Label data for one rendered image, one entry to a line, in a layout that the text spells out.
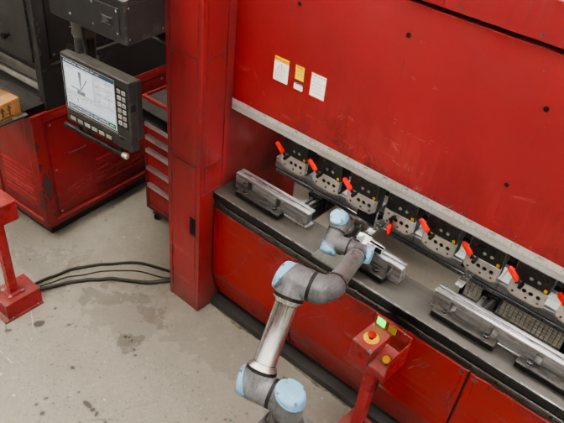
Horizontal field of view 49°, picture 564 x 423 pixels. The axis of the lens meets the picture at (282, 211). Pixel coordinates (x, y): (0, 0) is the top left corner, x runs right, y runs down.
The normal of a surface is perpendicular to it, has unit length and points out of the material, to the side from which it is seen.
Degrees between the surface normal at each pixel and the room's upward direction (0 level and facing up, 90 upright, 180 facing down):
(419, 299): 0
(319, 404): 0
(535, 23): 90
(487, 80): 90
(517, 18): 90
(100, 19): 90
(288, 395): 8
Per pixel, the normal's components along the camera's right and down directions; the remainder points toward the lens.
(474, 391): -0.65, 0.42
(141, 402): 0.10, -0.78
